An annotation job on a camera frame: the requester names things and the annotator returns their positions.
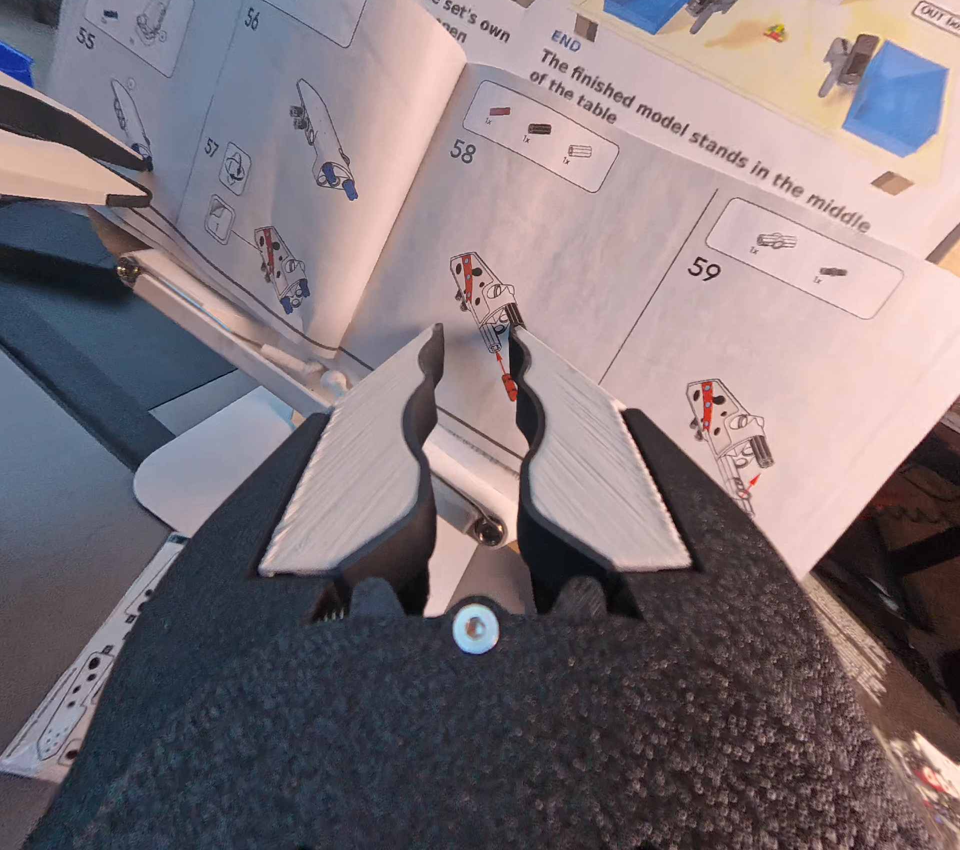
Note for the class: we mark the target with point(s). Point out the instruction booklet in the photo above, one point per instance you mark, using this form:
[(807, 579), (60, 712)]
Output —
[(525, 228)]

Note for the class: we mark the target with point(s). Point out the white sticker sheet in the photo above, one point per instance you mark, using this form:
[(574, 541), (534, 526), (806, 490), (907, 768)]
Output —
[(75, 700)]

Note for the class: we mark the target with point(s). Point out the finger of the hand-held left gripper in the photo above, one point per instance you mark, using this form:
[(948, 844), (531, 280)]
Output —
[(45, 115), (60, 175)]

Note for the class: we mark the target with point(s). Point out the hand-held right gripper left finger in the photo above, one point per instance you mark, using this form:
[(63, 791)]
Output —
[(352, 483)]

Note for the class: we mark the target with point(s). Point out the grey desk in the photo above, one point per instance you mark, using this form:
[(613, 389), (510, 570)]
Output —
[(45, 528)]

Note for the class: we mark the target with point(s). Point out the illustrated task instruction sheet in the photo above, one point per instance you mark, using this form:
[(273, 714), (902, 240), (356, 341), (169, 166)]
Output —
[(675, 3)]

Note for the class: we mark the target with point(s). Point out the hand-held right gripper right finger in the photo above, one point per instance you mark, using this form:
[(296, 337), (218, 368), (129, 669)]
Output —
[(600, 483)]

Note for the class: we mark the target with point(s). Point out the white book stand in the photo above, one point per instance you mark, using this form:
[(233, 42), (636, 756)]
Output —
[(225, 333)]

